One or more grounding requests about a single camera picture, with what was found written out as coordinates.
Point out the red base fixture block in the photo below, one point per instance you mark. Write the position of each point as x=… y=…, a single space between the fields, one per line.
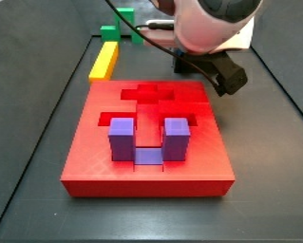
x=90 y=175

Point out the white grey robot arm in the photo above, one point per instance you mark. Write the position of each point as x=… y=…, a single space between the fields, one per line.
x=227 y=10

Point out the green stepped arch block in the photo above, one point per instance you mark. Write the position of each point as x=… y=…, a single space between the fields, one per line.
x=109 y=32

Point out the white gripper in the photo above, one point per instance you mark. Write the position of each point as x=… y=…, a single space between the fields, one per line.
x=201 y=34

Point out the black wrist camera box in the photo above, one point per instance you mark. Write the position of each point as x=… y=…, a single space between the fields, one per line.
x=227 y=75

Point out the purple U-shaped block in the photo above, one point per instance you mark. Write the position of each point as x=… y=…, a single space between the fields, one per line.
x=171 y=150

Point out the blue U-shaped block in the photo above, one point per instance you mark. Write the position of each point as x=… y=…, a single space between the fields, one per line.
x=179 y=52

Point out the yellow long bar block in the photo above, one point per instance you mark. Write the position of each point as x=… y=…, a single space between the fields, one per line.
x=101 y=68

